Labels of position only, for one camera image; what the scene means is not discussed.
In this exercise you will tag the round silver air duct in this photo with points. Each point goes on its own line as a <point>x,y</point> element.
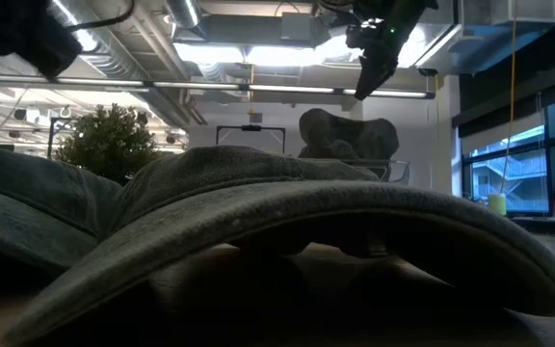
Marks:
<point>183,12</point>

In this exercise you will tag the green potted plant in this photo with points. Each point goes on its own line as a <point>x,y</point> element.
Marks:
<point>109,140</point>

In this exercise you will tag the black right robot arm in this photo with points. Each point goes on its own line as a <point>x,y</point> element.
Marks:
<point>403,9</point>

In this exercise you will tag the small grey hanging box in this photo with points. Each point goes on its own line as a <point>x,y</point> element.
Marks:
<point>256,117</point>

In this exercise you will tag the dark window sill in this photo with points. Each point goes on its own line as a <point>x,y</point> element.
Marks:
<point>542,224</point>

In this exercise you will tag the clear plastic bin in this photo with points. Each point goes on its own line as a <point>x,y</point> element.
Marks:
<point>393,171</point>

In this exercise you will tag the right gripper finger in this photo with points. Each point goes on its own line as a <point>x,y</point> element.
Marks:
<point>383,72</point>
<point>366,79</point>

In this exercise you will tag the long ceiling light strip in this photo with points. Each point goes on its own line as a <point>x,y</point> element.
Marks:
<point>200,85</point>

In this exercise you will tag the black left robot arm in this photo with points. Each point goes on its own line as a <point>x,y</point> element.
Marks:
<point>7,34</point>

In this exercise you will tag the yellow-green cup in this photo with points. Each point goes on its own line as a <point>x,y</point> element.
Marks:
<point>497,205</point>

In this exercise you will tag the black frame with camera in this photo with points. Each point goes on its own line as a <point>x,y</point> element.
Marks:
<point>251,128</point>

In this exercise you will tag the grey ceiling unit box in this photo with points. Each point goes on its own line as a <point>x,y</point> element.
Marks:
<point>301,26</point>

